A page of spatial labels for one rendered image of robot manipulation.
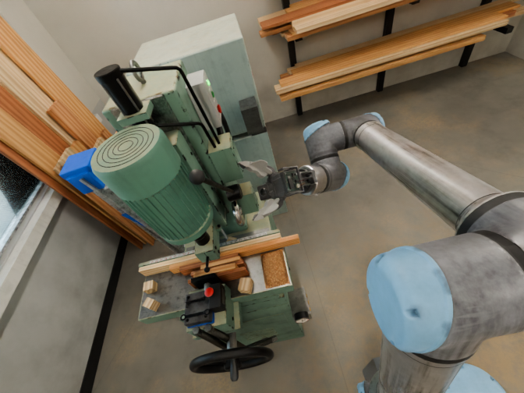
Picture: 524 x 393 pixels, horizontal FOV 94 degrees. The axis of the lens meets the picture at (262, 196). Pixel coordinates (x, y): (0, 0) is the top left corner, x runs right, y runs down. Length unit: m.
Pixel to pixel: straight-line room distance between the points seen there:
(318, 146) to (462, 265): 0.54
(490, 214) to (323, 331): 1.48
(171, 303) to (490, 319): 0.94
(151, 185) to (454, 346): 0.57
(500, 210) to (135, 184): 0.62
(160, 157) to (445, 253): 0.52
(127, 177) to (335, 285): 1.58
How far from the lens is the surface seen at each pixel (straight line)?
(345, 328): 1.81
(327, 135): 0.80
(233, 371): 0.90
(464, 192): 0.50
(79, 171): 1.54
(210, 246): 0.89
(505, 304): 0.37
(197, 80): 0.85
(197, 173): 0.55
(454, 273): 0.34
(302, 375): 1.79
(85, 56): 3.14
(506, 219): 0.43
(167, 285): 1.12
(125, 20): 2.92
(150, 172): 0.58
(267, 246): 0.98
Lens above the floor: 1.78
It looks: 49 degrees down
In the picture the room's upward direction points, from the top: 20 degrees counter-clockwise
